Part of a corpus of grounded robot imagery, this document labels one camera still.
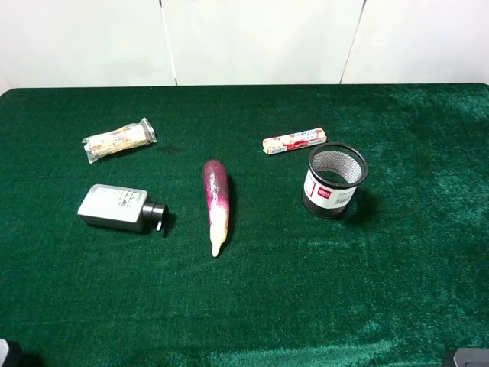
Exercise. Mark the grey pump bottle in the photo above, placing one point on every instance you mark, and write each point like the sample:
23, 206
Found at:
122, 208

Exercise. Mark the dark object bottom right corner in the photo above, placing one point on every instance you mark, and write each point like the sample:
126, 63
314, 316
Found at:
466, 357

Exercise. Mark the dark object corner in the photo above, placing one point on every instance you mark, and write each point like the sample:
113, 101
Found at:
11, 354
466, 357

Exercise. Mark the dark object bottom left corner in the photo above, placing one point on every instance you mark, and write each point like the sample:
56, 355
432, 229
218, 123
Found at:
11, 354

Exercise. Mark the purple white eggplant toy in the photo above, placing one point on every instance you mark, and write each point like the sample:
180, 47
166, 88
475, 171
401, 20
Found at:
215, 180

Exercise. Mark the black mesh pen cup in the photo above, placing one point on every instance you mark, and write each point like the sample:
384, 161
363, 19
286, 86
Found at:
335, 170

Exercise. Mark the clear wrapped snack bar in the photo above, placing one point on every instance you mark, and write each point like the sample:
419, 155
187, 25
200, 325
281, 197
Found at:
129, 136

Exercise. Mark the green velvet table cloth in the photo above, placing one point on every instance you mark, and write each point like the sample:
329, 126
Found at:
399, 279

